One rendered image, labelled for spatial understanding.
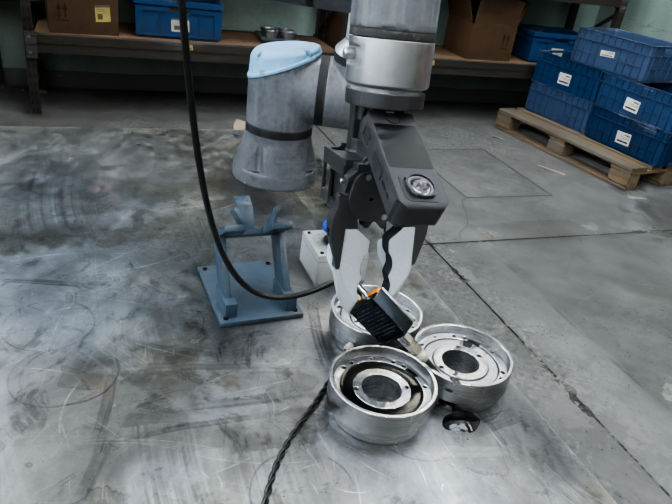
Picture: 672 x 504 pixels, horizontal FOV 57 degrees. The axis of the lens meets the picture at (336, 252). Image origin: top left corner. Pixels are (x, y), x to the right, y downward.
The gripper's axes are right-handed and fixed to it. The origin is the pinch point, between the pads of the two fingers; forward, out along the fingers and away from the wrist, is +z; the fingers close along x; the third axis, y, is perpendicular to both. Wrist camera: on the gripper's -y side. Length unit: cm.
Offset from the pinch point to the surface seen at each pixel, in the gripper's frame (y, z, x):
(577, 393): 79, 79, -114
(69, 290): 22.2, 7.1, 28.2
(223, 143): 73, 0, 1
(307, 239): 23.6, 2.3, -1.1
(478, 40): 353, -18, -228
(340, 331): 5.7, 6.3, 0.3
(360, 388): -3.5, 7.4, 1.5
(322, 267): 19.2, 4.5, -1.9
